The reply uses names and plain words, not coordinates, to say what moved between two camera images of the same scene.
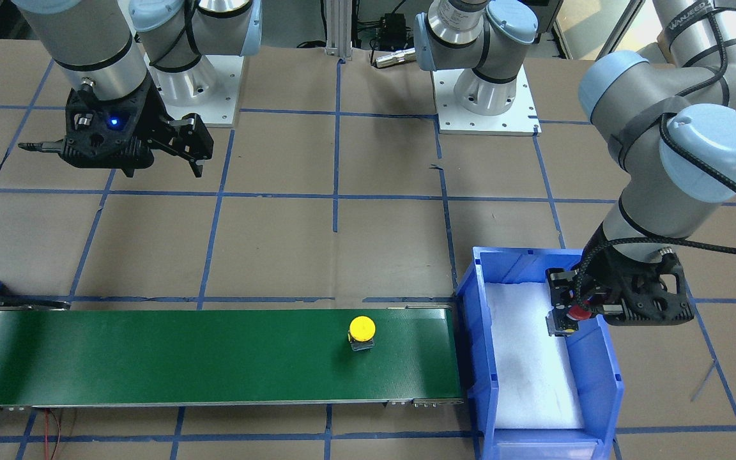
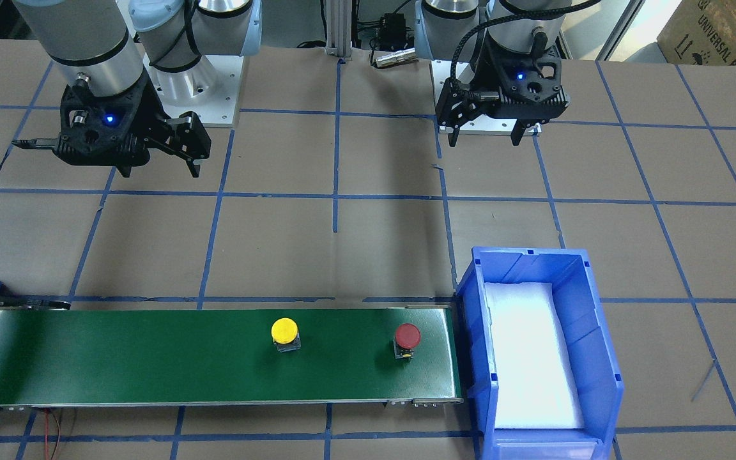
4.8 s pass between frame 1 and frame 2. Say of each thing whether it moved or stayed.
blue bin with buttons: stayed
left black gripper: moved
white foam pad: stayed
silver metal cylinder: stayed
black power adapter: stayed
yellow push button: moved
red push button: moved
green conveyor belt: stayed
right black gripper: stayed
